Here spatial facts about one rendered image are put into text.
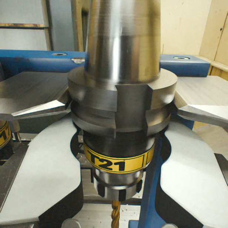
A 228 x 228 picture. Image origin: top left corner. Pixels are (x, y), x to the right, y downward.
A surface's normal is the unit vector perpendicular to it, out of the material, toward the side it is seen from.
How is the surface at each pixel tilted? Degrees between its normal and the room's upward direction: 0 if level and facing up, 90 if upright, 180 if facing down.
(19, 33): 93
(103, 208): 0
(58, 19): 90
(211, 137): 24
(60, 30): 90
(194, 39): 90
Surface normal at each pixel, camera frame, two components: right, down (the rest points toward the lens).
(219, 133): -0.39, -0.83
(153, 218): -0.04, 0.46
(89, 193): 0.02, -0.89
